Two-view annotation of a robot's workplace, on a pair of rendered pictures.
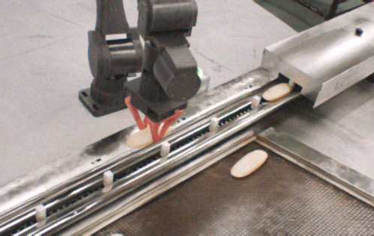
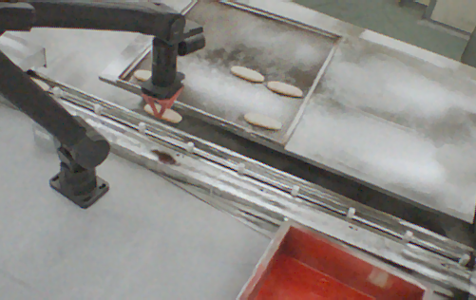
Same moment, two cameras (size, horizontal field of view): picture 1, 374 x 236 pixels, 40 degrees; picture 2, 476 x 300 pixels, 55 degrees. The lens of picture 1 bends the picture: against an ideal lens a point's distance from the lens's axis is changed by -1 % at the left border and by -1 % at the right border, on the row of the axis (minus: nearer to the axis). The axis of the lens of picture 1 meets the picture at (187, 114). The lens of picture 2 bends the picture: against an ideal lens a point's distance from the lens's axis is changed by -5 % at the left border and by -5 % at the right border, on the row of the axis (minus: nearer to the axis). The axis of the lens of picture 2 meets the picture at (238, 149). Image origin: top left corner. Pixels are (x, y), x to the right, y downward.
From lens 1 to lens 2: 132 cm
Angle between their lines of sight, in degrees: 79
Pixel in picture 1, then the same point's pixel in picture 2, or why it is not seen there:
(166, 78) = (201, 39)
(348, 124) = (48, 58)
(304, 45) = not seen: outside the picture
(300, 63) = (17, 57)
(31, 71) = (58, 261)
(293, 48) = not seen: outside the picture
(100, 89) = (90, 176)
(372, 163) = (88, 49)
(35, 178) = (217, 180)
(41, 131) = (147, 215)
